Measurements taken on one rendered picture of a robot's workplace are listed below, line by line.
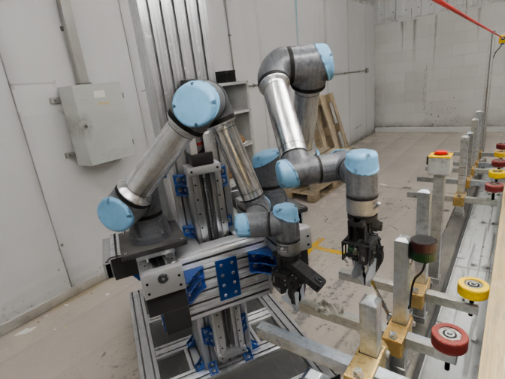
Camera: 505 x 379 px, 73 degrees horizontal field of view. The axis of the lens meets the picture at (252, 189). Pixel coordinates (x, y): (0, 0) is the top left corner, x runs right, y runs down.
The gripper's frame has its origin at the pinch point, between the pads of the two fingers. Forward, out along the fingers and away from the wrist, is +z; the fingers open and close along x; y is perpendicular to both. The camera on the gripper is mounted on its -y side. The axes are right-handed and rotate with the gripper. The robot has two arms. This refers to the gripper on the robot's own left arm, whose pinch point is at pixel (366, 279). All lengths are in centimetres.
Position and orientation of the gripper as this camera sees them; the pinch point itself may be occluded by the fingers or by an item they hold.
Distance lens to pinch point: 99.6
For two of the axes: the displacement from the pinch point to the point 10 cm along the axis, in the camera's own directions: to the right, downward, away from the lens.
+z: 1.1, 9.5, 3.0
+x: 8.0, 1.0, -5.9
